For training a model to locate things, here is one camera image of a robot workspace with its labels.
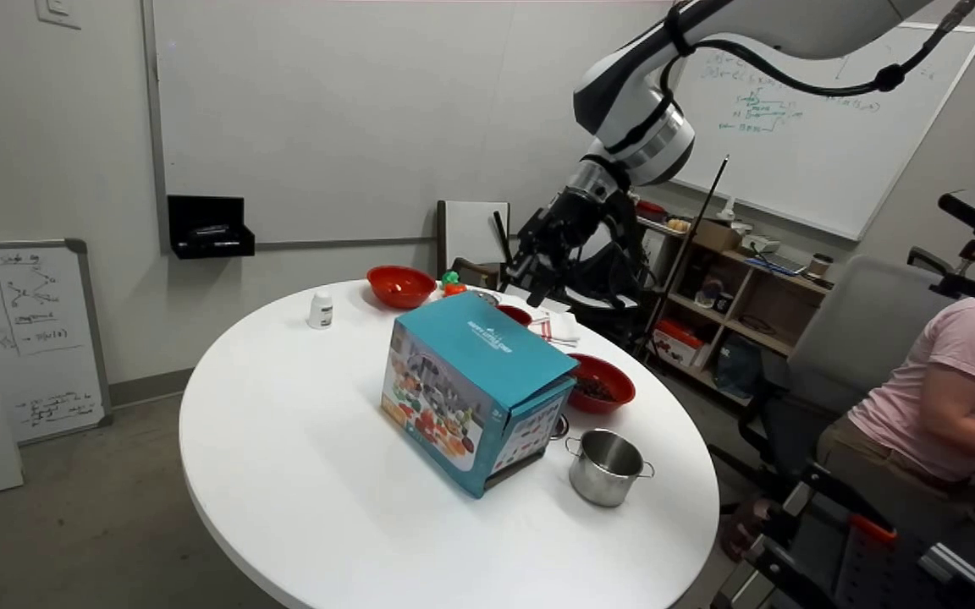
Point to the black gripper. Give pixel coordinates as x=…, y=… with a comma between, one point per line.
x=587, y=222

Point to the blue toy cardboard box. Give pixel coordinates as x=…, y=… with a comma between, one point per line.
x=476, y=361

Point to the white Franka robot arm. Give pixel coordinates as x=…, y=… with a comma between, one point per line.
x=645, y=124

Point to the white leaning panel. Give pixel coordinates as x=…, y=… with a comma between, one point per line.
x=471, y=230

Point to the green orange toy vegetable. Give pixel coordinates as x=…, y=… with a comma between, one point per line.
x=452, y=281

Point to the empty red bowl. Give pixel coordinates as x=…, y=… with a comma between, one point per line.
x=400, y=291

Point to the red bowl with beans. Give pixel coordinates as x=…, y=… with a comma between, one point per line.
x=610, y=390

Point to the long black stick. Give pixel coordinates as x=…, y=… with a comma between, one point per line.
x=691, y=237

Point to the small steel pot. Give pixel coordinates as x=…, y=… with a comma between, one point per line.
x=604, y=474

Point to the wooden shelf unit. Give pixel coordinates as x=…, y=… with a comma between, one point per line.
x=776, y=308

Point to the grey office chair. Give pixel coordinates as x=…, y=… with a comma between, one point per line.
x=865, y=325

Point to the person in pink shirt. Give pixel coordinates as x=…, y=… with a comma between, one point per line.
x=939, y=395

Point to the small framed whiteboard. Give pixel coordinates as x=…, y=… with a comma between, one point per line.
x=43, y=341

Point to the large wall whiteboard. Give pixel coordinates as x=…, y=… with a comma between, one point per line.
x=838, y=158

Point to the black wall tray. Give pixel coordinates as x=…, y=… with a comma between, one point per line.
x=208, y=230

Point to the aluminium profile rail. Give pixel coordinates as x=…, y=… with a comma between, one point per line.
x=963, y=570

